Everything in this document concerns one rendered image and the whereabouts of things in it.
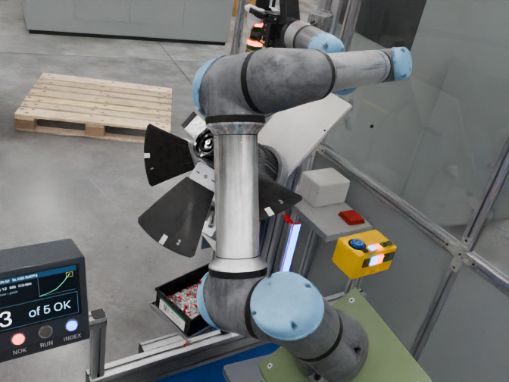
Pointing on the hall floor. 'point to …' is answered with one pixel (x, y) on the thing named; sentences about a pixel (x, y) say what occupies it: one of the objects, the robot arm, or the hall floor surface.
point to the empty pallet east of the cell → (94, 107)
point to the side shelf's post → (310, 255)
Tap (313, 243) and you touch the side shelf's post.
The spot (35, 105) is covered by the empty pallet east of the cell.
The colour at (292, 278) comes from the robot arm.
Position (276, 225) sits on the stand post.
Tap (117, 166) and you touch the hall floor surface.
